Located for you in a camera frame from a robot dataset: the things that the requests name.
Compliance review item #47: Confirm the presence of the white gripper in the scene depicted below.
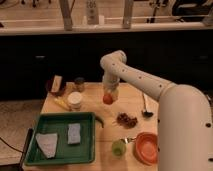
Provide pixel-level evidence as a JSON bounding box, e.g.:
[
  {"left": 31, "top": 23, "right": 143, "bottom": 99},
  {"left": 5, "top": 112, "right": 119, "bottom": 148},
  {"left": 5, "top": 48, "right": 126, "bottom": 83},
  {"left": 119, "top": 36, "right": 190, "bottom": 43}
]
[{"left": 102, "top": 75, "right": 120, "bottom": 101}]

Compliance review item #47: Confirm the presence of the red apple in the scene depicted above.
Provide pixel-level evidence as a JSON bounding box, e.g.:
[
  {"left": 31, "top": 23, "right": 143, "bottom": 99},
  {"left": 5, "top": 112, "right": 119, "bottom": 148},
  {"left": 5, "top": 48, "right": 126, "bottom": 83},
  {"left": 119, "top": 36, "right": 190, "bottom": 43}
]
[{"left": 103, "top": 94, "right": 113, "bottom": 105}]

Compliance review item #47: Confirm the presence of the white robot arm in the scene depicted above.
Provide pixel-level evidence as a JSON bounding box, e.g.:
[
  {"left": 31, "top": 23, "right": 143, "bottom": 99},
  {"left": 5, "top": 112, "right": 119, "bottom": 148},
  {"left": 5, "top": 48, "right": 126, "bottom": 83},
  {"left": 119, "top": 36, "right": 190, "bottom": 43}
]
[{"left": 100, "top": 50, "right": 213, "bottom": 171}]

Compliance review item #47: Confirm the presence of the white paper cup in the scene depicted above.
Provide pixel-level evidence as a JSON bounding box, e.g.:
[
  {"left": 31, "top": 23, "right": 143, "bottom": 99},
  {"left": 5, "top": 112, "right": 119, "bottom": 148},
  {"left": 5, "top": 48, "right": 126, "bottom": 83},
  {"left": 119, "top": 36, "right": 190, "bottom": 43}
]
[{"left": 67, "top": 92, "right": 82, "bottom": 110}]

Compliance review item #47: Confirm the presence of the green plastic cup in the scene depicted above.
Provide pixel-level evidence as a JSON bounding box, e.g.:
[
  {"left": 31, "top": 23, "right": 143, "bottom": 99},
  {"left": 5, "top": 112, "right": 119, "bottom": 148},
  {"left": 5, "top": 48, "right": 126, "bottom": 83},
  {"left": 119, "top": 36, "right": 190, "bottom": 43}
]
[{"left": 111, "top": 140, "right": 126, "bottom": 157}]

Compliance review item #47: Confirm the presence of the bunch of dark grapes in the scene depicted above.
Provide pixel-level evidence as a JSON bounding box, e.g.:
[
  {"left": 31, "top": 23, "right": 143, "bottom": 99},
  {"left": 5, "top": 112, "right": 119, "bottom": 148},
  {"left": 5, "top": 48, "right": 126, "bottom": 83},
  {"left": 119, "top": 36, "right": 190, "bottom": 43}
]
[{"left": 116, "top": 113, "right": 138, "bottom": 129}]

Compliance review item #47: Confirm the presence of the green chili pepper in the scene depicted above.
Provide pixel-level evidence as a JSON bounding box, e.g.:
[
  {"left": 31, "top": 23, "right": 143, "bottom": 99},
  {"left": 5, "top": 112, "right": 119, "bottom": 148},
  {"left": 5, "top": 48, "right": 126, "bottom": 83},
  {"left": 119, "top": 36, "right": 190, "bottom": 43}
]
[{"left": 95, "top": 116, "right": 104, "bottom": 128}]

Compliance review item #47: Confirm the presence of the glass spice jar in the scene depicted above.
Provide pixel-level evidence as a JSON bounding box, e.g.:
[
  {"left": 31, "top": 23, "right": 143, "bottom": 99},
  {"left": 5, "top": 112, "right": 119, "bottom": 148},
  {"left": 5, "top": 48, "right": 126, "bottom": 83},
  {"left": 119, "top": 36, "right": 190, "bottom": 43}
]
[{"left": 74, "top": 77, "right": 85, "bottom": 92}]

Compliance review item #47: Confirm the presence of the black ladle spoon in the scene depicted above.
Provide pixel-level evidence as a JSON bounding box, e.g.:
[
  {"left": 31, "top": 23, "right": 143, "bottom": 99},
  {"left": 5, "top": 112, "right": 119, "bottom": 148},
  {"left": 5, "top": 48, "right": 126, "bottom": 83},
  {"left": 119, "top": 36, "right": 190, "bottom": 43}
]
[{"left": 142, "top": 93, "right": 153, "bottom": 118}]

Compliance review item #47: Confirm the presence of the small metal clip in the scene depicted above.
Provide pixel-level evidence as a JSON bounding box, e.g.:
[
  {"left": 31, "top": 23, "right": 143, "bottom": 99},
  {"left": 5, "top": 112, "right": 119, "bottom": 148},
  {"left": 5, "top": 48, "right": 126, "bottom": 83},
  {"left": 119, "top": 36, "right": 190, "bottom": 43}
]
[{"left": 120, "top": 137, "right": 136, "bottom": 144}]

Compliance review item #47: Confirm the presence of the yellow banana toy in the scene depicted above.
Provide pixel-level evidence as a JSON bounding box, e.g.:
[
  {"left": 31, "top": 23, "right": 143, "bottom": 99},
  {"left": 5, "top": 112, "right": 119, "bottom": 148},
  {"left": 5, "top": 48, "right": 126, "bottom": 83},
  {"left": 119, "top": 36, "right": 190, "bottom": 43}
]
[{"left": 54, "top": 98, "right": 70, "bottom": 111}]

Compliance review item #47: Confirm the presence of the blue grey sponge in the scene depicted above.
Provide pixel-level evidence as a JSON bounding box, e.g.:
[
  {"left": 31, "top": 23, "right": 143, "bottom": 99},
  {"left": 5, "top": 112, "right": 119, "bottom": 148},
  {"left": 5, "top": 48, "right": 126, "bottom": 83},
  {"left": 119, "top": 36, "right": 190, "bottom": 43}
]
[{"left": 68, "top": 123, "right": 81, "bottom": 144}]

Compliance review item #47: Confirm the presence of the cream block in bowl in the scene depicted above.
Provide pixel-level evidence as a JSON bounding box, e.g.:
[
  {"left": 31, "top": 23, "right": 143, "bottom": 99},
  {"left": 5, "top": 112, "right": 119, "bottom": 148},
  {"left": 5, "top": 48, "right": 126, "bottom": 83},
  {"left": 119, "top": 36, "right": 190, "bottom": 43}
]
[{"left": 51, "top": 75, "right": 62, "bottom": 93}]

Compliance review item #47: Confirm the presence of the green plastic tray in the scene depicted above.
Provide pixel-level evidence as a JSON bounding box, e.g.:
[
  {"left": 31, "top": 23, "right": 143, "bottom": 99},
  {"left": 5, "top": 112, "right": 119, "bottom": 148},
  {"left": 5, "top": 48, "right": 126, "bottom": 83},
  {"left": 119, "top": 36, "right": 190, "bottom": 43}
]
[{"left": 24, "top": 112, "right": 95, "bottom": 166}]

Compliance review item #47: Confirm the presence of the orange plastic bowl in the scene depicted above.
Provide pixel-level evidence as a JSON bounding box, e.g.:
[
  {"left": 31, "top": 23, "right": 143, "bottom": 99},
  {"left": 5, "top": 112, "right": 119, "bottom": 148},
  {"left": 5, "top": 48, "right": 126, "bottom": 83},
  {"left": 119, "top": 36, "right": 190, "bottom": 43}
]
[{"left": 134, "top": 132, "right": 158, "bottom": 166}]

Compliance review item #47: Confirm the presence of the grey cloth piece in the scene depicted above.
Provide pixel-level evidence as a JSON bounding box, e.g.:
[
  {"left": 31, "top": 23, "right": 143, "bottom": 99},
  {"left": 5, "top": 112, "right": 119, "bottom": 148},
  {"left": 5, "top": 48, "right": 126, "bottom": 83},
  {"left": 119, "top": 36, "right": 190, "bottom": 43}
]
[{"left": 36, "top": 133, "right": 58, "bottom": 158}]

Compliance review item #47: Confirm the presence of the right wooden post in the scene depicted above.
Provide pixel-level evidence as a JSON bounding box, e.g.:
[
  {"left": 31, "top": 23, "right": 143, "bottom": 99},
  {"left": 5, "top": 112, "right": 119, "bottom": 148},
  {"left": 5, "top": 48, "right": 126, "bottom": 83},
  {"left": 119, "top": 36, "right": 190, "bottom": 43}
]
[{"left": 122, "top": 0, "right": 134, "bottom": 29}]

